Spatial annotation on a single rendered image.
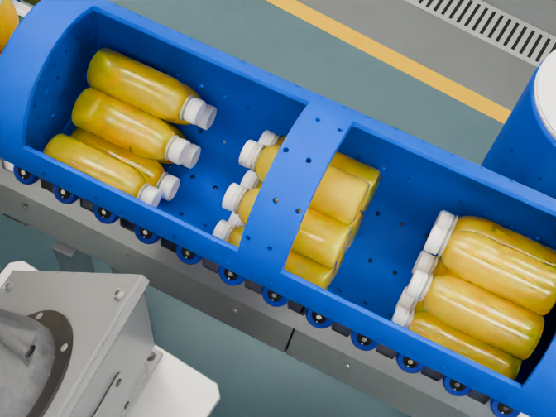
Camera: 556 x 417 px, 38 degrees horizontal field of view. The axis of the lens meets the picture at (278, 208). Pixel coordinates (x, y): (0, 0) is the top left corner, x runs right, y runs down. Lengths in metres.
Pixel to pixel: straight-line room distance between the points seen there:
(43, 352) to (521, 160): 0.96
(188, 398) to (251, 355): 1.23
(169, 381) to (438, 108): 1.84
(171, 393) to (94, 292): 0.21
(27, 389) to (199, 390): 0.28
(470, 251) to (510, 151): 0.46
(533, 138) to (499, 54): 1.46
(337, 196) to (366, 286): 0.22
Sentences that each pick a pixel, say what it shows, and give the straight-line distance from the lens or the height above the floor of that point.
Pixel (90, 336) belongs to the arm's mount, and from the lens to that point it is 0.78.
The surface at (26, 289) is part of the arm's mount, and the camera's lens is 0.95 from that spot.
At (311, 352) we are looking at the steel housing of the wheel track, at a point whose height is 0.87.
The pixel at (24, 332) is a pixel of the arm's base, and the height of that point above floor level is 1.37.
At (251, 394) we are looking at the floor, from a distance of 2.17.
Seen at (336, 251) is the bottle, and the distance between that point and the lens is 1.09.
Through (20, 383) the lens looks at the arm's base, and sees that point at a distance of 0.77.
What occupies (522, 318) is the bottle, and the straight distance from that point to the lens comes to 1.11.
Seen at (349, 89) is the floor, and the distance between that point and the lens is 2.65.
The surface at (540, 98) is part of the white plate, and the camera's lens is 1.43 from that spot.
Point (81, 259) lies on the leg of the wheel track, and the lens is 1.69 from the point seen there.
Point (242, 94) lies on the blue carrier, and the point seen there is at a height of 1.07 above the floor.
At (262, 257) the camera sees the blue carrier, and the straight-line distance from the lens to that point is 1.06.
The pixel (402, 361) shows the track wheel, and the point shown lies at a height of 0.96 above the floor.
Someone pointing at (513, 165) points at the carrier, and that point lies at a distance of 1.51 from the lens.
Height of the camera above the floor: 2.10
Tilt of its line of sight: 62 degrees down
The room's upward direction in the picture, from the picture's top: 9 degrees clockwise
